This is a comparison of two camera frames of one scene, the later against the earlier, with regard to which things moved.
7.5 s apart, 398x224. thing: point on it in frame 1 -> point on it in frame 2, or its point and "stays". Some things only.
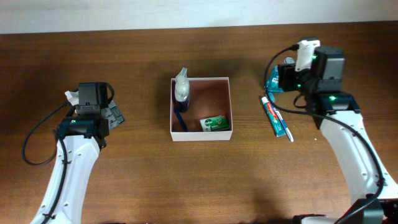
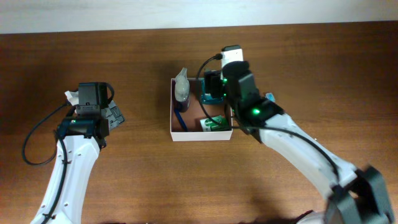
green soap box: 214,124 stays
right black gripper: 285,73 -> 212,81
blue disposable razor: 181,119 stays
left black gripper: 114,114 stays
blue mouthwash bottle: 272,84 -> 206,98
